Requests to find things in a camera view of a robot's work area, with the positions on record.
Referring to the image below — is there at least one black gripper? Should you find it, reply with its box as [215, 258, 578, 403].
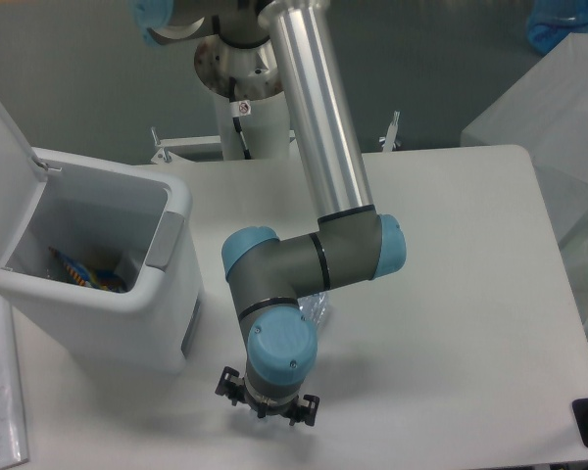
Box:
[215, 366, 320, 426]

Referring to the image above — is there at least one crushed clear plastic bottle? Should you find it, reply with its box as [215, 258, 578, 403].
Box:
[298, 292, 330, 330]

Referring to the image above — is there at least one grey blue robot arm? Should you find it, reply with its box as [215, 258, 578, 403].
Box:
[129, 1, 407, 425]

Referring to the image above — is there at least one white trash can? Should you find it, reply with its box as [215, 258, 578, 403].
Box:
[0, 149, 202, 373]

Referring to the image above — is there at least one white trash can lid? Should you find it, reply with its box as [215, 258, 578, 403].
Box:
[0, 102, 48, 265]

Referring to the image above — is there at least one colourful snack wrapper in bin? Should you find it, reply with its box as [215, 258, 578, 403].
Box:
[48, 247, 126, 293]

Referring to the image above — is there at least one white paper notebook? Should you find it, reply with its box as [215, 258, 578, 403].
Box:
[0, 296, 28, 469]

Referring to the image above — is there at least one translucent plastic box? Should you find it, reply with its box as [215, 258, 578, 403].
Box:
[461, 33, 588, 338]

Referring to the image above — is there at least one blue plastic bag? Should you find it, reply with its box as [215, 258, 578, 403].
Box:
[525, 0, 588, 56]

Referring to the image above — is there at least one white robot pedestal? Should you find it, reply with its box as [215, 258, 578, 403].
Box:
[213, 92, 290, 156]

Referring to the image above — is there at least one white pedestal base bracket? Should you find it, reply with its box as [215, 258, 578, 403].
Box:
[149, 110, 403, 165]

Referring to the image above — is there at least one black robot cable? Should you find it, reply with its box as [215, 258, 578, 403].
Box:
[227, 75, 254, 161]

